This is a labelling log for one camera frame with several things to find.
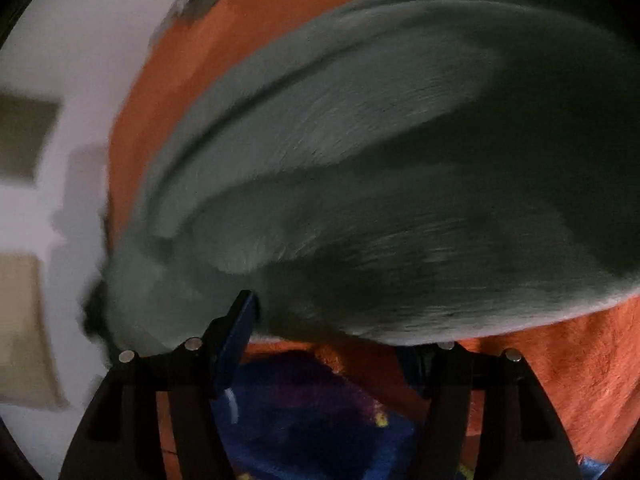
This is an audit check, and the orange bed blanket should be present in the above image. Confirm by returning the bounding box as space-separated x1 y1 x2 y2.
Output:
102 0 639 479

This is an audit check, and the blue patterned cloth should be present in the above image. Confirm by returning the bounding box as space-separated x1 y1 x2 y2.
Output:
211 349 609 480

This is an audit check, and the grey fleece garment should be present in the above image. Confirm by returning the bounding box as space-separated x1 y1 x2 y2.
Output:
103 0 639 354

